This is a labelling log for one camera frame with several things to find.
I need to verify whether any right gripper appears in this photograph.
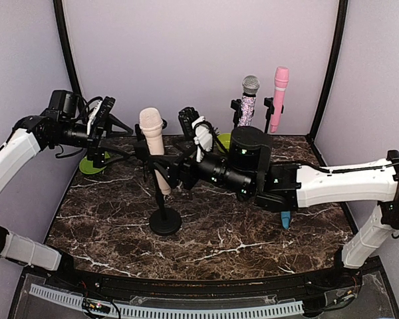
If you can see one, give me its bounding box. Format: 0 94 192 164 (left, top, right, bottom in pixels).
148 136 254 197

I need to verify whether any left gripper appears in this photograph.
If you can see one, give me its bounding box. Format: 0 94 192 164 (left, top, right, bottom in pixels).
52 112 134 168

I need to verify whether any beige microphone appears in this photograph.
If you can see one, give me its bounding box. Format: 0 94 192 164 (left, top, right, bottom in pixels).
138 107 172 196

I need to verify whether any black round-base stand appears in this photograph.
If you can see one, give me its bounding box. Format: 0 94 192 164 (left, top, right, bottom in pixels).
230 99 243 128
134 140 182 237
264 98 284 133

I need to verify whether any blue microphone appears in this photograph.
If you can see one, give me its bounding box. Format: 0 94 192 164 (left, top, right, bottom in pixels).
281 211 291 229

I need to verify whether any black tripod mic stand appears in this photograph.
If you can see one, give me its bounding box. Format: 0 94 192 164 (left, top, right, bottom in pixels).
134 118 168 155

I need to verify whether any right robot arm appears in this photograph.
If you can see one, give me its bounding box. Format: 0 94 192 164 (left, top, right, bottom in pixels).
148 126 399 288

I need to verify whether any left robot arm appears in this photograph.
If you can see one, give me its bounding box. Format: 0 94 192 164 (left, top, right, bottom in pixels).
0 90 134 290

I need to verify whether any pink microphone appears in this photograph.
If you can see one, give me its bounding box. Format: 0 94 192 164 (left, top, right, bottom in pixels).
270 66 289 133

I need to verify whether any green plate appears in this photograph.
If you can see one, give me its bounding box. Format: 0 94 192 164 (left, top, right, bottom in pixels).
78 155 106 175

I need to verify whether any green bowl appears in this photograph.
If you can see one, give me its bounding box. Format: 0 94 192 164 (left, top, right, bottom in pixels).
216 133 231 154

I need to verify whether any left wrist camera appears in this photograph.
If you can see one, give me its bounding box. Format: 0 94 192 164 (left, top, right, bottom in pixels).
86 96 116 136

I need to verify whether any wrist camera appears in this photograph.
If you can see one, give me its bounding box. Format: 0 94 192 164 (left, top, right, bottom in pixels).
178 106 215 163
86 96 116 136

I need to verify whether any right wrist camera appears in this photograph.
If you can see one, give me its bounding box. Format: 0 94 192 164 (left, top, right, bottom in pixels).
178 106 215 163

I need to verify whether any black frame post left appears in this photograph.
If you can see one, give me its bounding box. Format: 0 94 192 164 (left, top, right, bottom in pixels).
53 0 89 124

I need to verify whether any black frame post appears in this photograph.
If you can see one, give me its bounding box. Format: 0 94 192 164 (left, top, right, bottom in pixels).
53 0 89 124
306 0 349 144

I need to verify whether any white cable duct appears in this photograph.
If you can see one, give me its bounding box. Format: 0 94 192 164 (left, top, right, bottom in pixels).
29 284 304 318

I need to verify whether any black frame post right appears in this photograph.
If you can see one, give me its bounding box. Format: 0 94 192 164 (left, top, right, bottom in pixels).
306 0 349 144

